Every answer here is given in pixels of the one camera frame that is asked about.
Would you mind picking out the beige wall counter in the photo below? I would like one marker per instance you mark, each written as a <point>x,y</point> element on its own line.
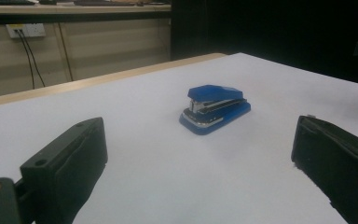
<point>74,10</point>

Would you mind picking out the white table sheet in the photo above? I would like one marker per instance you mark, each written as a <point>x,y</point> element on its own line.
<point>167,174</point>

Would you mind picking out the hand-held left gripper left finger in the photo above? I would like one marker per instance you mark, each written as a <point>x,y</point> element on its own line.
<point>65,161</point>

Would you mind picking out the white wall socket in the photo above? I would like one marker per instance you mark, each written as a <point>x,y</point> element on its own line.
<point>32,30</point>

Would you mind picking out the blue stapler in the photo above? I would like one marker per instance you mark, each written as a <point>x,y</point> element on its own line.
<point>213,93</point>

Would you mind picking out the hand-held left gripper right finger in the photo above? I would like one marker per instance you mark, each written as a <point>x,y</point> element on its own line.
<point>338,161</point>

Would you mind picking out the black curtain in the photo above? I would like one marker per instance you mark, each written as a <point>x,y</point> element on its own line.
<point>276,31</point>

